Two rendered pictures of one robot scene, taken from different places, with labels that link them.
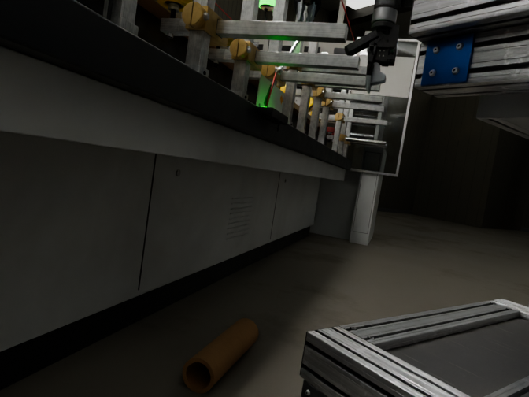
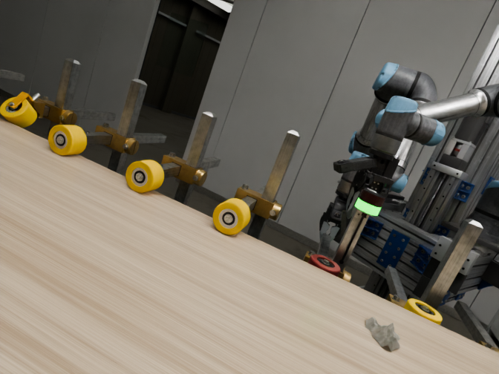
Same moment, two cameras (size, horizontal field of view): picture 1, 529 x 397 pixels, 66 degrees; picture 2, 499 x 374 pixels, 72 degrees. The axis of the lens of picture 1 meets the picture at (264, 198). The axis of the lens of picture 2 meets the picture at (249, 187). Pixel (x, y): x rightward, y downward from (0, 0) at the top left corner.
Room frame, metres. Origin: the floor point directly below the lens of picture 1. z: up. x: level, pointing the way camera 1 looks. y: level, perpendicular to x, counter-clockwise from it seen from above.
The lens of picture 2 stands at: (1.80, 0.90, 1.21)
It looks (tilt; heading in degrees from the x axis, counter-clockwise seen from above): 13 degrees down; 264
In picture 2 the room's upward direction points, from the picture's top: 21 degrees clockwise
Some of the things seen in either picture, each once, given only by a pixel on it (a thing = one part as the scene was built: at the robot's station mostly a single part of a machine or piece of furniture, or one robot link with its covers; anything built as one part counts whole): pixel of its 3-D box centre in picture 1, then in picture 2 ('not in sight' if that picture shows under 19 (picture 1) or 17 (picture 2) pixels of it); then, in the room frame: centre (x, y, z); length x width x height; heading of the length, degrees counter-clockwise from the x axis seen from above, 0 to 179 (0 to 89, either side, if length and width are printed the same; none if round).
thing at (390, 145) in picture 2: not in sight; (384, 145); (1.38, -0.05, 1.23); 0.08 x 0.08 x 0.05
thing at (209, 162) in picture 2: (323, 83); (188, 165); (1.89, -0.19, 0.95); 0.50 x 0.04 x 0.04; 72
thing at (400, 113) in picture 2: not in sight; (397, 119); (1.38, -0.05, 1.31); 0.09 x 0.08 x 0.11; 16
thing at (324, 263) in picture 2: not in sight; (317, 280); (1.46, 0.12, 0.85); 0.08 x 0.08 x 0.11
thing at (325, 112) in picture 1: (325, 112); (57, 130); (2.34, -0.27, 0.89); 0.03 x 0.03 x 0.48; 72
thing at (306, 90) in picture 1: (306, 90); (185, 187); (1.87, -0.12, 0.90); 0.03 x 0.03 x 0.48; 72
